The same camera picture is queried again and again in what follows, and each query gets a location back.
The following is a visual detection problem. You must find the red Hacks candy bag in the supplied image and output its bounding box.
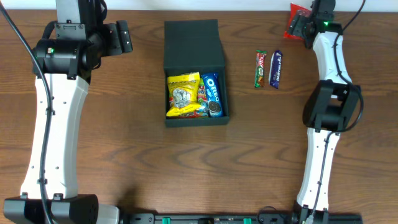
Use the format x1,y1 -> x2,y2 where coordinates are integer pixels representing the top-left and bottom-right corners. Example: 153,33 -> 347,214
284,3 -> 311,40

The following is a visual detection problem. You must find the black gift box with lid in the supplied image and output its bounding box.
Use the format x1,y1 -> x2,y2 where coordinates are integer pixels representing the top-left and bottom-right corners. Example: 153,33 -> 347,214
164,19 -> 229,128

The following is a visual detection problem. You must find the yellow pistachio snack bag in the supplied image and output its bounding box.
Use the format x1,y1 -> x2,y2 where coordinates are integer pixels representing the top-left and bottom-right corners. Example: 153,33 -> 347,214
166,72 -> 201,117

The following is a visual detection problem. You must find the green red Milo bar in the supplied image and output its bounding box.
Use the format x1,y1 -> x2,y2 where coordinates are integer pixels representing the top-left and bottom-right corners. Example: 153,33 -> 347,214
254,50 -> 267,88

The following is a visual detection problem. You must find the Haribo gummy worms bag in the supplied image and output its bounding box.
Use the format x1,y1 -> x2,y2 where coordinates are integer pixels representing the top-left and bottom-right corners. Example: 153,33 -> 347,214
168,78 -> 209,118

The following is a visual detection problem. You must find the blue Oreo cookie pack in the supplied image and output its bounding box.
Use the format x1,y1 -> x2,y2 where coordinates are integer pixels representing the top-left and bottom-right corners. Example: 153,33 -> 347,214
201,73 -> 223,118

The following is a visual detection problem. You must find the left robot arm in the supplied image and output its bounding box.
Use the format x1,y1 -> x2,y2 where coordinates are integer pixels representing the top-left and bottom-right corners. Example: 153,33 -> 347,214
4,0 -> 132,224

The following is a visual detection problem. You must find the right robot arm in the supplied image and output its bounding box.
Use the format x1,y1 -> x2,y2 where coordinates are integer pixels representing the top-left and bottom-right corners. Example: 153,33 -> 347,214
287,0 -> 364,223

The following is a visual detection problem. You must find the purple Dairy Milk chocolate bar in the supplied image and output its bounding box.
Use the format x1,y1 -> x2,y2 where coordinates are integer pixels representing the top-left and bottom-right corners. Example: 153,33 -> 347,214
269,50 -> 282,89

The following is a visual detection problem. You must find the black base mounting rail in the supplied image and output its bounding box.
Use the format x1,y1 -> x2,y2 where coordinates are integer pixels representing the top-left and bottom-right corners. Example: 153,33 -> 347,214
119,212 -> 363,224

